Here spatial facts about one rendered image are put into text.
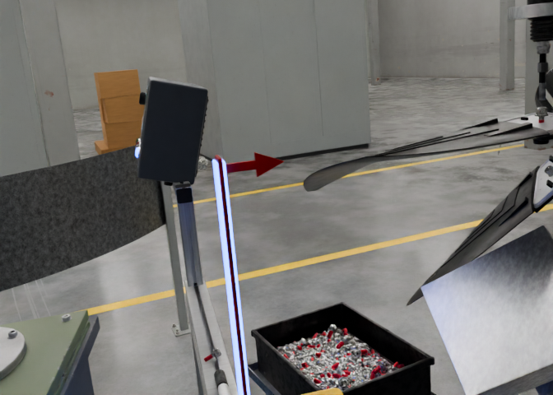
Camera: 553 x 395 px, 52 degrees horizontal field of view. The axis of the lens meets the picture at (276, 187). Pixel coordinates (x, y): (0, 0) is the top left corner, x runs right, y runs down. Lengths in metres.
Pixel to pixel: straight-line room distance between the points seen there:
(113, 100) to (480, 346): 8.08
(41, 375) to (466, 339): 0.47
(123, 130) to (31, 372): 7.94
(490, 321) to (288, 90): 6.38
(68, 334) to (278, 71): 6.23
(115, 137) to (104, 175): 6.22
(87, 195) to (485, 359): 1.90
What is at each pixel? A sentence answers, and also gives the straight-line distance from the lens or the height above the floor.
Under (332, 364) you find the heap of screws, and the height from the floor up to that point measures 0.85.
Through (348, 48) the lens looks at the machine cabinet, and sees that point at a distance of 7.30.
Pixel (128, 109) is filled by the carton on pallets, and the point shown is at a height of 0.67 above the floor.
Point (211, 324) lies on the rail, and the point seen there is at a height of 0.86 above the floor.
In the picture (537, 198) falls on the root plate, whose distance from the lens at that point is 0.76.
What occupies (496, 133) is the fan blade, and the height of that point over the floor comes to 1.19.
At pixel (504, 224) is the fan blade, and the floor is 1.05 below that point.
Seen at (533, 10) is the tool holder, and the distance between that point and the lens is 0.64.
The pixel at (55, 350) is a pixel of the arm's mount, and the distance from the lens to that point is 0.77.
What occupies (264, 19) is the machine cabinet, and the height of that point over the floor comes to 1.67.
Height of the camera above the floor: 1.28
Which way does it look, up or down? 13 degrees down
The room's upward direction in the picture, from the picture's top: 5 degrees counter-clockwise
